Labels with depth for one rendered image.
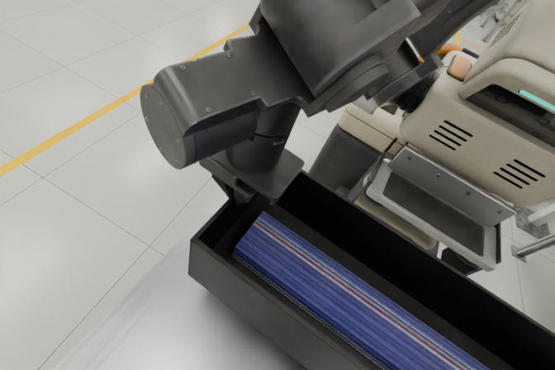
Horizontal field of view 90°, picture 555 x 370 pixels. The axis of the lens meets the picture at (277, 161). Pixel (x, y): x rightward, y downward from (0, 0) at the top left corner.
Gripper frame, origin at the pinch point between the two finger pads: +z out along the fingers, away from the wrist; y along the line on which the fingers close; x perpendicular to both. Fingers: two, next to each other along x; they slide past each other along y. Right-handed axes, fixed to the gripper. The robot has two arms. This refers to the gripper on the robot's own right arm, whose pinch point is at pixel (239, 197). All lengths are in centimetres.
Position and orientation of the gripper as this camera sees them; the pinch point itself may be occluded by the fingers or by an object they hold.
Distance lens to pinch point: 36.8
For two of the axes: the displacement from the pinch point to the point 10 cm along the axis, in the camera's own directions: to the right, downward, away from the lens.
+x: 5.0, -5.7, 6.5
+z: -2.7, 6.2, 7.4
